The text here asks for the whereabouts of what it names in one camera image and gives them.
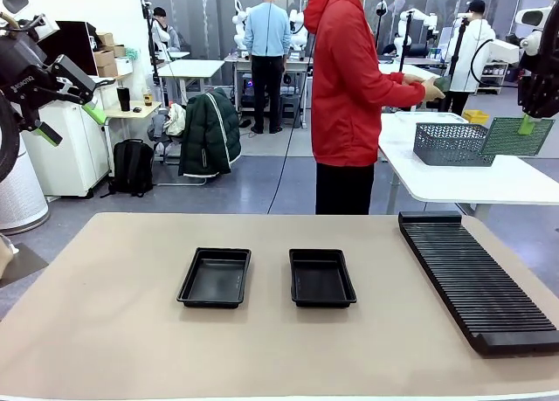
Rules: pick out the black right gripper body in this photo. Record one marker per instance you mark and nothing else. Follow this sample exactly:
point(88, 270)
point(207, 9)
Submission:
point(539, 71)

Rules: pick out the black camera tripod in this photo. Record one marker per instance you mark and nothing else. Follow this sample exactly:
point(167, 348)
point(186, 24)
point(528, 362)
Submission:
point(409, 18)
point(456, 56)

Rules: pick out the person's right hand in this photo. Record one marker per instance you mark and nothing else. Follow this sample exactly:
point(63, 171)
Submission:
point(433, 91)

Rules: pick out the black computer monitor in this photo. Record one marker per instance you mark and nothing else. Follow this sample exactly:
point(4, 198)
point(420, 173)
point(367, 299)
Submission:
point(74, 36)

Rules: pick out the green perforated circuit board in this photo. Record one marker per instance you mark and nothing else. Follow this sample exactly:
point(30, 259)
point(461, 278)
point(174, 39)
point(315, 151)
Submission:
point(506, 139)
point(443, 84)

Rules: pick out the person in light blue shirt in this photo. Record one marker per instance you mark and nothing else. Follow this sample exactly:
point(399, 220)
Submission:
point(266, 29)

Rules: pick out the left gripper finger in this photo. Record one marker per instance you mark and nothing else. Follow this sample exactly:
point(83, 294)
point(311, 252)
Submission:
point(43, 132)
point(74, 78)

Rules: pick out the black tumbler cup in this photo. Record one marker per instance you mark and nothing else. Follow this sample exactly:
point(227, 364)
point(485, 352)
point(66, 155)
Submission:
point(124, 99)

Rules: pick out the yellow plastic bin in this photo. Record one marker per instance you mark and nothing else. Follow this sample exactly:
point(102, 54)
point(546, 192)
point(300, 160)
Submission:
point(476, 117)

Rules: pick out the white side table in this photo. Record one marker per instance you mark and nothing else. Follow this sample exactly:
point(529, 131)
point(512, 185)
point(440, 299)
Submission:
point(480, 182)

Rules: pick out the grey mesh plastic basket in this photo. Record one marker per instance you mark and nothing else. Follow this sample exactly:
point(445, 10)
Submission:
point(445, 145)

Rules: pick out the black plastic ESD tray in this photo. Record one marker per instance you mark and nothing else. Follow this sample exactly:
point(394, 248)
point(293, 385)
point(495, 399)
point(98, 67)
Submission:
point(214, 283)
point(321, 283)

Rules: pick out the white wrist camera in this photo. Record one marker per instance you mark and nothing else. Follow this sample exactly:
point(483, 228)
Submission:
point(46, 27)
point(502, 50)

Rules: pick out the black camera stand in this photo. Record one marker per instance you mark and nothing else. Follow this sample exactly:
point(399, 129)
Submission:
point(381, 10)

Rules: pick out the grey office chair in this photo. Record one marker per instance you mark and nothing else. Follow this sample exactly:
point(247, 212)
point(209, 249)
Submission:
point(156, 130)

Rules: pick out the white storage box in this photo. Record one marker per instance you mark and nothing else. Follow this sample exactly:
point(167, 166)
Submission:
point(124, 65)

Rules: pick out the small wooden top table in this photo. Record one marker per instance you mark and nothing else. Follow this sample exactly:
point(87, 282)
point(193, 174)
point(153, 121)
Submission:
point(114, 112)

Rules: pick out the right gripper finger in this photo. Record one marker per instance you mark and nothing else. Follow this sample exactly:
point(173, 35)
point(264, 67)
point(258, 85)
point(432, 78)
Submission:
point(527, 112)
point(550, 104)

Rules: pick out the person in red jacket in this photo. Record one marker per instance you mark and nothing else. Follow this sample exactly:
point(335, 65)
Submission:
point(345, 91)

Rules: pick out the white workshop table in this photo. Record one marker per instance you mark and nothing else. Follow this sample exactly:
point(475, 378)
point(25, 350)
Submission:
point(192, 67)

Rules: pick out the red sleeved left forearm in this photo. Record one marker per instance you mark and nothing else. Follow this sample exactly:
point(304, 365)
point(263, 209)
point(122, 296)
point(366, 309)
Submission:
point(391, 78)

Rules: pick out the black keyboard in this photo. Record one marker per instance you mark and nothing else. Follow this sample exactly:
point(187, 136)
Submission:
point(107, 82)

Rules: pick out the white storage shelf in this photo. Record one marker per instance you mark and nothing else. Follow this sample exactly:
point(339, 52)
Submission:
point(493, 78)

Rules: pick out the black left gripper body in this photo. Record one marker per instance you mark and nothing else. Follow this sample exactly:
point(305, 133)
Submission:
point(22, 73)

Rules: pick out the small amber bottle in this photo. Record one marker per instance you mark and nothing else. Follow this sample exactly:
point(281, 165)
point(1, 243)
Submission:
point(148, 99)

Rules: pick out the person's left hand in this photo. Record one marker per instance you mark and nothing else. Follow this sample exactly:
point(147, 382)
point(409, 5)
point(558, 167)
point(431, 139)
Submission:
point(412, 80)

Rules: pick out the person in white coat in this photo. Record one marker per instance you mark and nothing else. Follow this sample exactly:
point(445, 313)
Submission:
point(476, 56)

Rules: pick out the grey metal workbench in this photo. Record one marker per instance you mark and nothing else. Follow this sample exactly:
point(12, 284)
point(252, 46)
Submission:
point(233, 60)

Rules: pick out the red sleeved right forearm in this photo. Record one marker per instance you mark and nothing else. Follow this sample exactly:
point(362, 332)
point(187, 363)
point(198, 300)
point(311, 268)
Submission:
point(402, 94)

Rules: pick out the white cylindrical air purifier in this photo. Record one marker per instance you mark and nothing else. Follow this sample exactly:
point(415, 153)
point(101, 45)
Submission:
point(26, 200)

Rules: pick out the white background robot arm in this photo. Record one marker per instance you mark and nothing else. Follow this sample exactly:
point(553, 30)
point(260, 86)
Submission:
point(299, 27)
point(240, 25)
point(419, 15)

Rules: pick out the brown cardboard box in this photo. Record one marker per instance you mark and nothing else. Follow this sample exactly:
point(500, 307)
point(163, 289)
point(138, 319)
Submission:
point(105, 39)
point(108, 71)
point(105, 58)
point(120, 51)

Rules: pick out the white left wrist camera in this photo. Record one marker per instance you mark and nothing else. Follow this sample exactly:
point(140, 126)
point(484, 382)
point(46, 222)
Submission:
point(46, 27)

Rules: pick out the black backpack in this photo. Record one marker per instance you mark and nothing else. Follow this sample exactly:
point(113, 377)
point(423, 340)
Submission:
point(133, 167)

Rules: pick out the person in grey hoodie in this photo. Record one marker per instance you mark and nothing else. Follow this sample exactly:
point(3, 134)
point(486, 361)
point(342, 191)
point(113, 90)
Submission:
point(166, 36)

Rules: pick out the dark green puffer jacket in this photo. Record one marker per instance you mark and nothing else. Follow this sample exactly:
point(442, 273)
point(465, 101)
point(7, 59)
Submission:
point(209, 134)

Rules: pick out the cream cloth bag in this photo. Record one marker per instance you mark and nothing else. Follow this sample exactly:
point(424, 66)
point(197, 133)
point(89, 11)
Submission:
point(176, 119)

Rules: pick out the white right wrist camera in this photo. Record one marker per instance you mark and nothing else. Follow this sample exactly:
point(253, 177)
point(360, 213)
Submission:
point(502, 50)

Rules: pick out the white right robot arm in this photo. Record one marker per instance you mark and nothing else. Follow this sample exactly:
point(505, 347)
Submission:
point(535, 16)

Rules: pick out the black slotted board rack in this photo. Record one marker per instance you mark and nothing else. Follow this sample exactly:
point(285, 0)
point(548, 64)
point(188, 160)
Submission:
point(476, 287)

